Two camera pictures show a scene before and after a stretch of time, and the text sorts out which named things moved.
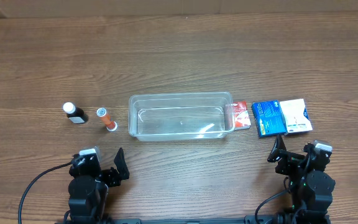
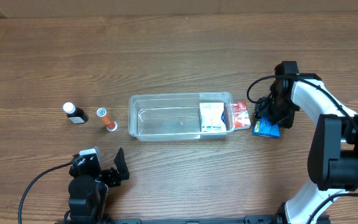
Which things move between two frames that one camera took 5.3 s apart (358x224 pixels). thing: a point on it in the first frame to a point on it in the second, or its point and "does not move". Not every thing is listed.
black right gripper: (286, 162) to (262, 110)
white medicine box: (297, 116) to (211, 116)
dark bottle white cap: (76, 114) does not move
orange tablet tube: (110, 125) does not move
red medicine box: (242, 121) does not move
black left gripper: (117, 177) does not move
